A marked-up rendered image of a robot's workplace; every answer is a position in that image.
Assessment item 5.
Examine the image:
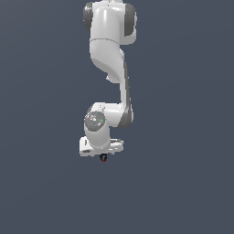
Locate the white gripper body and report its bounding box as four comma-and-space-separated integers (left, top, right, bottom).
79, 135, 125, 158

